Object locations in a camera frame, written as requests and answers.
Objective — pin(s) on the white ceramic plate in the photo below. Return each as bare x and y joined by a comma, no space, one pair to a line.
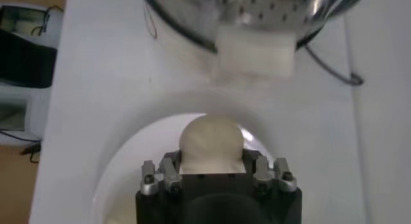
141,167

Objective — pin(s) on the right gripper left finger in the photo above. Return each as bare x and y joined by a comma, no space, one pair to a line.
170,177

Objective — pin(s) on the stainless steel steamer pot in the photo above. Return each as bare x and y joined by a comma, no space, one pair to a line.
257,52

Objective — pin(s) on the white equipment with black panel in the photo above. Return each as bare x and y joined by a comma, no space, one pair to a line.
25,58

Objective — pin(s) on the stainless steel steamer basket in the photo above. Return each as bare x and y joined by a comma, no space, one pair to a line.
273,7

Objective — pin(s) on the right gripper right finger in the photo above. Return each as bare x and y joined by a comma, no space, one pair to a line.
263,174

